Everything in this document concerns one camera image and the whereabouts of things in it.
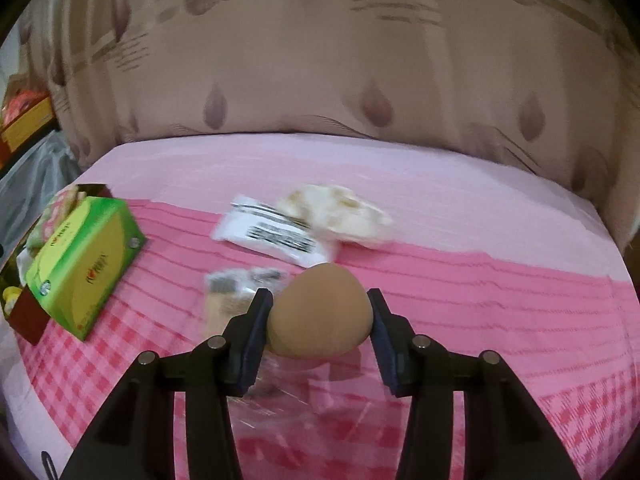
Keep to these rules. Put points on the green tissue pack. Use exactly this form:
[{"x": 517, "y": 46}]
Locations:
[{"x": 85, "y": 265}]

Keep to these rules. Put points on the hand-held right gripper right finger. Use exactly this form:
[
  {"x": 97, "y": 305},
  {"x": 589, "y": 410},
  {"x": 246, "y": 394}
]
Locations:
[{"x": 387, "y": 355}]

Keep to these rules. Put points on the red gold tin box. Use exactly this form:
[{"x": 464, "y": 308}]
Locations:
[{"x": 30, "y": 320}]

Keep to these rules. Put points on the white printed packet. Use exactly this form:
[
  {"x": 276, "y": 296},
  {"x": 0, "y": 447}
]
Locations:
[{"x": 270, "y": 232}]

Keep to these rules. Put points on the red cardboard box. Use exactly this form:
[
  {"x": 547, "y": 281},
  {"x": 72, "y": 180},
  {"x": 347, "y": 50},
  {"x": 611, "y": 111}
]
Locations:
[{"x": 27, "y": 122}]

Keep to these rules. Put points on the light pink sheet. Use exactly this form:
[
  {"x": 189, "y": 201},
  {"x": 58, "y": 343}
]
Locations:
[{"x": 350, "y": 160}]

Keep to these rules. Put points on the clear toothpick packet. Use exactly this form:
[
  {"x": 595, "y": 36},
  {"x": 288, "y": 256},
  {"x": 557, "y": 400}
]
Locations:
[{"x": 222, "y": 305}]

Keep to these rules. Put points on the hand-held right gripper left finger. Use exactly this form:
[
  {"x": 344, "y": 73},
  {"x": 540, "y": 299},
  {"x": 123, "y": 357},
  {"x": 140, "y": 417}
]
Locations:
[{"x": 250, "y": 355}]

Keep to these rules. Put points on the green pink dotted towel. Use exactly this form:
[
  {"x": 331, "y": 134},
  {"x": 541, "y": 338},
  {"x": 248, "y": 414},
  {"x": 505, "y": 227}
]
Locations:
[{"x": 60, "y": 207}]

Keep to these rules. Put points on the grey plastic cover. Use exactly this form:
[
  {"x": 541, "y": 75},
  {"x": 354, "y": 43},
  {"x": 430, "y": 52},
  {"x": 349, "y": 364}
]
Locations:
[{"x": 35, "y": 165}]

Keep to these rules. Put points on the beige makeup sponge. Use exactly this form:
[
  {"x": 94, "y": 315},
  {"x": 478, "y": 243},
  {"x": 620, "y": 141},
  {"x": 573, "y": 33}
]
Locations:
[{"x": 320, "y": 310}]

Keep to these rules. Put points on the orange plastic bag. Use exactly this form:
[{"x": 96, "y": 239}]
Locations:
[{"x": 20, "y": 101}]

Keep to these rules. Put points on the beige leaf print curtain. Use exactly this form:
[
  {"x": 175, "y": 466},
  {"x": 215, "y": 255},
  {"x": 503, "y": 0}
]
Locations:
[{"x": 300, "y": 60}]

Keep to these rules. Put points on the pink checkered cloth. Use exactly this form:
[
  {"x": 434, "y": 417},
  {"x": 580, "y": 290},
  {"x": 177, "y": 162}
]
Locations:
[{"x": 450, "y": 320}]

